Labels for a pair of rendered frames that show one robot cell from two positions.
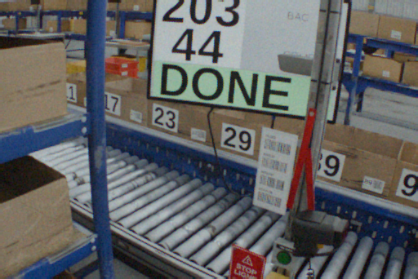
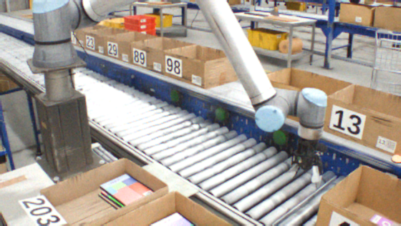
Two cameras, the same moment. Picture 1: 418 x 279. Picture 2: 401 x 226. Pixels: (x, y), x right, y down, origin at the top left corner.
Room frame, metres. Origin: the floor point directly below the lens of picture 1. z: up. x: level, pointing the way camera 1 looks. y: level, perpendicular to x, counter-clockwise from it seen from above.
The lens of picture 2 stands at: (-0.99, -1.55, 1.57)
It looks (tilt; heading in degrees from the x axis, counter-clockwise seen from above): 22 degrees down; 17
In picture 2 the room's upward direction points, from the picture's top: straight up
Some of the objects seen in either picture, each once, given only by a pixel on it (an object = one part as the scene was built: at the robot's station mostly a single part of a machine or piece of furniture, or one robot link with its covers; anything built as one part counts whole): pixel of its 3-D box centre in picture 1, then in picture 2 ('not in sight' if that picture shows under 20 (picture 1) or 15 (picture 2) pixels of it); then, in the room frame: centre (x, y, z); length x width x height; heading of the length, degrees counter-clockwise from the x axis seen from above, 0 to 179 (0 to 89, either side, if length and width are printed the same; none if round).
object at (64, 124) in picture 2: not in sight; (64, 129); (0.19, -0.56, 0.91); 0.26 x 0.26 x 0.33; 59
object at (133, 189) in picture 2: not in sight; (127, 190); (0.03, -0.95, 0.79); 0.19 x 0.14 x 0.02; 63
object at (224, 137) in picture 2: not in sight; (200, 149); (0.55, -1.08, 0.72); 0.52 x 0.05 x 0.05; 150
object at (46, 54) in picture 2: not in sight; (54, 49); (0.19, -0.56, 1.27); 0.19 x 0.19 x 0.10
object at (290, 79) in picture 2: not in sight; (305, 96); (0.80, -1.55, 0.96); 0.39 x 0.29 x 0.17; 60
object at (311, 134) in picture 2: not in sight; (311, 130); (0.25, -1.58, 1.02); 0.10 x 0.09 x 0.05; 60
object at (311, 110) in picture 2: not in sight; (312, 107); (0.25, -1.58, 1.11); 0.10 x 0.09 x 0.12; 84
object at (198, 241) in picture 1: (217, 226); (87, 89); (1.17, -0.01, 0.72); 0.52 x 0.05 x 0.05; 150
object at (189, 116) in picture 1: (195, 115); (109, 41); (1.79, 0.14, 0.96); 0.39 x 0.29 x 0.17; 59
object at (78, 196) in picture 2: not in sight; (104, 199); (-0.07, -0.91, 0.80); 0.38 x 0.28 x 0.10; 151
